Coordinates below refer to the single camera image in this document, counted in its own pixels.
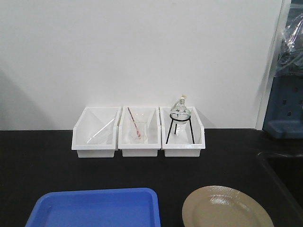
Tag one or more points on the left white storage bin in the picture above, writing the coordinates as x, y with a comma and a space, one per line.
90, 119

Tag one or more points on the middle white storage bin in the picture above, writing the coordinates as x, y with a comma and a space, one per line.
153, 144

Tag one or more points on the clear plastic bag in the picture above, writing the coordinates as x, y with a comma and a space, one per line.
290, 59

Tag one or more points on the blue perforated crate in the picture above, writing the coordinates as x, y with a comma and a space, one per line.
284, 115

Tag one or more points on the right white storage bin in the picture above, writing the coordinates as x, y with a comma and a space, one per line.
181, 140

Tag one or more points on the blue plastic tray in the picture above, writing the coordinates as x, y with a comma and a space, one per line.
128, 207

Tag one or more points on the white storage bin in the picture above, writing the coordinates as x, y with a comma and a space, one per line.
90, 119
181, 140
153, 144

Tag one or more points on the round glass flask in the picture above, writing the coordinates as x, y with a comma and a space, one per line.
179, 110

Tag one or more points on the beige plate with black rim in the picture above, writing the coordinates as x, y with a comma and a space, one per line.
221, 206

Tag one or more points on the black sink basin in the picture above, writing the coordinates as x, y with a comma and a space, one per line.
287, 171

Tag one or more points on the clear glass beaker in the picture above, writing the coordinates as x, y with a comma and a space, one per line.
142, 125

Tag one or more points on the black wire tripod stand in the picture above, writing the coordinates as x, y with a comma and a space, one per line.
178, 121

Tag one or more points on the clear glass stirring rod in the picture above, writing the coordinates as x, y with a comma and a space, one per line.
102, 135

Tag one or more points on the red glass thermometer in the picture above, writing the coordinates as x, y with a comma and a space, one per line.
135, 125

